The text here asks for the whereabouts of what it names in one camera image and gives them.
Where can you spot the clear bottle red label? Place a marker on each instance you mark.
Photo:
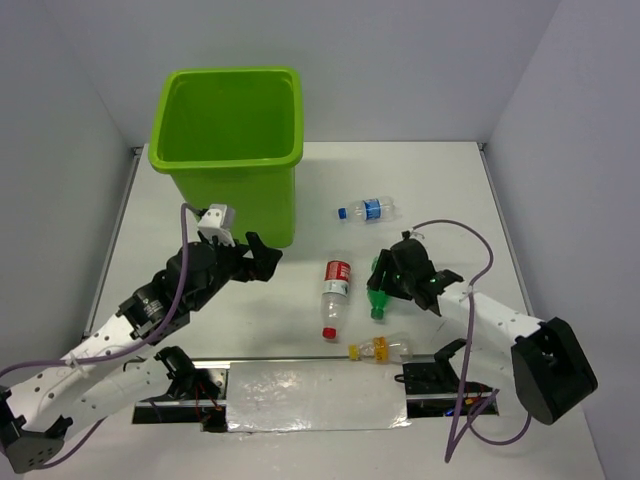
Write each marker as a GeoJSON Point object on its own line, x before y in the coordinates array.
{"type": "Point", "coordinates": [335, 297]}

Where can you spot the green plastic bottle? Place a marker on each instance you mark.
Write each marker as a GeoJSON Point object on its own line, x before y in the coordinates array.
{"type": "Point", "coordinates": [379, 301]}

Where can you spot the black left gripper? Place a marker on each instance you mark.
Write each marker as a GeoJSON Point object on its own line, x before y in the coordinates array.
{"type": "Point", "coordinates": [261, 265]}

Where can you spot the silver foil sheet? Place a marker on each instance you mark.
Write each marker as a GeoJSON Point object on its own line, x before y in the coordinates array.
{"type": "Point", "coordinates": [320, 395]}

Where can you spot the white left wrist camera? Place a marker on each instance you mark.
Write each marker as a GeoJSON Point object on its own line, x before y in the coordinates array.
{"type": "Point", "coordinates": [216, 224]}

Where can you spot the clear bottle yellow cap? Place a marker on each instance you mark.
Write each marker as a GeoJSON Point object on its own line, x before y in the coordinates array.
{"type": "Point", "coordinates": [387, 349]}

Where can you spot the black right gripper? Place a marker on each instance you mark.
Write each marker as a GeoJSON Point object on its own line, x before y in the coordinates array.
{"type": "Point", "coordinates": [382, 265]}

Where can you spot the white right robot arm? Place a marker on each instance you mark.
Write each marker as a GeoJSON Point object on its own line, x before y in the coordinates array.
{"type": "Point", "coordinates": [551, 371]}

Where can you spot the clear bottle blue cap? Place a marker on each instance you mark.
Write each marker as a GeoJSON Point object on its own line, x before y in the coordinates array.
{"type": "Point", "coordinates": [367, 211]}

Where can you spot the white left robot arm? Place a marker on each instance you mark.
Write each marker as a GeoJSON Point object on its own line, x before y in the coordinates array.
{"type": "Point", "coordinates": [123, 363]}

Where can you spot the green plastic bin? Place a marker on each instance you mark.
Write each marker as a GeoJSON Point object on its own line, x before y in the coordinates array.
{"type": "Point", "coordinates": [234, 136]}

